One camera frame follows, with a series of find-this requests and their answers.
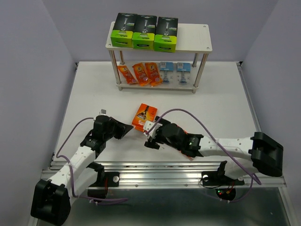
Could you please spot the orange BIC razor bag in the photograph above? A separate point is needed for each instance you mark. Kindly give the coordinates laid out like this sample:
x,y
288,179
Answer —
x,y
141,74
127,74
153,74

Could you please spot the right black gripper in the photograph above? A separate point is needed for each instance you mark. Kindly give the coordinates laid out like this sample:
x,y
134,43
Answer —
x,y
154,142

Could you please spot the aluminium rail frame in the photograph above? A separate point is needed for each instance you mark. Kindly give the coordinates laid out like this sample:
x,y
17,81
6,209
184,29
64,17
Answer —
x,y
220,108

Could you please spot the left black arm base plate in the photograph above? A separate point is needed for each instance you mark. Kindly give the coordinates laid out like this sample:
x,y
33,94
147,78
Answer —
x,y
107,179

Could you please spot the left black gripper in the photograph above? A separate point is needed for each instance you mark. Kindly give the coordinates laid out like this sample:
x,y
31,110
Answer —
x,y
122,129

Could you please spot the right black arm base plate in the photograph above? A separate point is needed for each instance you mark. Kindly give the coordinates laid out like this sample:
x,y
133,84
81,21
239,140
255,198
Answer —
x,y
214,180

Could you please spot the orange Gillette Fusion pack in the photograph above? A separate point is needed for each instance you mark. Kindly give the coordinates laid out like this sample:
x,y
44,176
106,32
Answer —
x,y
143,114
185,155

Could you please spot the white two-tier shelf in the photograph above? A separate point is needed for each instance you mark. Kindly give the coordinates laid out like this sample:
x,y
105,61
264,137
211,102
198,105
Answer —
x,y
192,38

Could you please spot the black green razor box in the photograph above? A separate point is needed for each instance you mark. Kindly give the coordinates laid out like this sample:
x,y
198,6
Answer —
x,y
166,34
123,30

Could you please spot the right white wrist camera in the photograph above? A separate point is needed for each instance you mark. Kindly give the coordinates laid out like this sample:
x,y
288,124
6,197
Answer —
x,y
149,129

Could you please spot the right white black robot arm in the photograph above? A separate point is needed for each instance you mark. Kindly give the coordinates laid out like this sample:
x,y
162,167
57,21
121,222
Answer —
x,y
249,155

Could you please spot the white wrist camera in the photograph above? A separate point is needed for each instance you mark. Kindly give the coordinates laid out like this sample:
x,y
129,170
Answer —
x,y
101,112
149,129

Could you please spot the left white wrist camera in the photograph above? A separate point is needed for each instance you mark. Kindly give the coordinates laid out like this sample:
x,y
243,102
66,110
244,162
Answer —
x,y
101,112

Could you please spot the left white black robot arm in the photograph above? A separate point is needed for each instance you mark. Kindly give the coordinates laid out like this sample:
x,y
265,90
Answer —
x,y
81,176

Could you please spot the blue clear razor blister pack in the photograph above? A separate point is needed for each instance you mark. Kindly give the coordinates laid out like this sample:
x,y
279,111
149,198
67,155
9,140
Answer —
x,y
166,72

